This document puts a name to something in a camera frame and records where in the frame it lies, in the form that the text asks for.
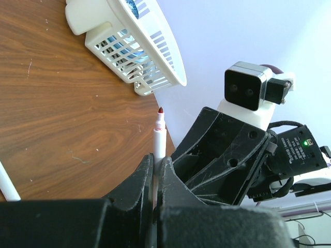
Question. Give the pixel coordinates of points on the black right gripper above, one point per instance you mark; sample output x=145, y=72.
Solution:
x=220, y=157

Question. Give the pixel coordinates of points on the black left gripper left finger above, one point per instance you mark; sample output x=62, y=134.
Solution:
x=122, y=218

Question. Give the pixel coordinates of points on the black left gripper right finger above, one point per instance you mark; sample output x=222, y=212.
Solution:
x=185, y=221

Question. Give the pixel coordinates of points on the white red marker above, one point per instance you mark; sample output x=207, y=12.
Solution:
x=159, y=150

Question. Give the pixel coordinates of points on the white blue acrylic marker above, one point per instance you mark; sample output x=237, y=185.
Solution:
x=7, y=188

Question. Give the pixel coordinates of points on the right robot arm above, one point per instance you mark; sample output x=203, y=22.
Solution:
x=222, y=160

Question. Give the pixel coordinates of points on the white plastic dish basket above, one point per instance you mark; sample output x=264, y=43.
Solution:
x=145, y=21

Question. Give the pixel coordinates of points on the blue rimmed plate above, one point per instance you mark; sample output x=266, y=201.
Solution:
x=127, y=55

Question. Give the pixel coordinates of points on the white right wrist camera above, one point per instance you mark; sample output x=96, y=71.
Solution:
x=251, y=92

